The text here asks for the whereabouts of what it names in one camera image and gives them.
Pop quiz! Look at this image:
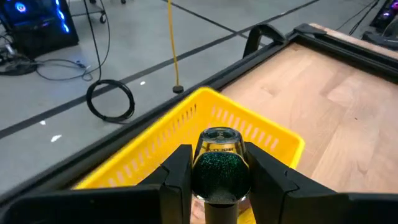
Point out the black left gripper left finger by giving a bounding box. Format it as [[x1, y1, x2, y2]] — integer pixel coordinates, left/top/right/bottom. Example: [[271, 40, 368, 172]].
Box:
[[0, 144, 194, 224]]

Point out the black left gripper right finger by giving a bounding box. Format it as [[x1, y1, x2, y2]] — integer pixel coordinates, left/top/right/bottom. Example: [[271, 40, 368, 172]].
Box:
[[244, 141, 398, 224]]

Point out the dark green glitter nail polish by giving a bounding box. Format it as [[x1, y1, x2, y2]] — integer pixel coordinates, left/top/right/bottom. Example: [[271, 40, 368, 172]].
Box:
[[190, 126, 252, 224]]

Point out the yellow plastic basket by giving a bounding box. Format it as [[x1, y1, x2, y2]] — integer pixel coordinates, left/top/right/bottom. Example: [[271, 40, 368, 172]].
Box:
[[73, 86, 306, 224]]

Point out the grey cart with casters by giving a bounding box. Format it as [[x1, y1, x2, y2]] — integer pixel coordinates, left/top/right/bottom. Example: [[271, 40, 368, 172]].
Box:
[[67, 0, 108, 25]]

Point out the black computer tower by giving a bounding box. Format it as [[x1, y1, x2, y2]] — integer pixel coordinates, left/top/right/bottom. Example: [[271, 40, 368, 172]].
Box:
[[0, 0, 80, 60], [371, 0, 398, 30]]

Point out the coiled black floor cable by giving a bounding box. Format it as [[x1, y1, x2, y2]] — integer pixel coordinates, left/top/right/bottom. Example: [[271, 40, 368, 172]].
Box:
[[85, 78, 136, 123]]

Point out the yellow hanging cable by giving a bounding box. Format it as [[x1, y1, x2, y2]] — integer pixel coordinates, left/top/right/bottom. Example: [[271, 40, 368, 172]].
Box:
[[167, 0, 181, 88]]

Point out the black aluminium table frame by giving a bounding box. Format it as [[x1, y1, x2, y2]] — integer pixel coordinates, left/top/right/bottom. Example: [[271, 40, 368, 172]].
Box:
[[0, 22, 398, 206]]

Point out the black arched bracket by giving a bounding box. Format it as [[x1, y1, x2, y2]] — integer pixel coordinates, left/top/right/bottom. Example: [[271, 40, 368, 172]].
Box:
[[242, 23, 287, 59]]

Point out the black floor cable tangle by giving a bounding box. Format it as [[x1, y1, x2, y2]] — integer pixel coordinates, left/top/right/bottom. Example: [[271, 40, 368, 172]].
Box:
[[0, 0, 111, 82]]

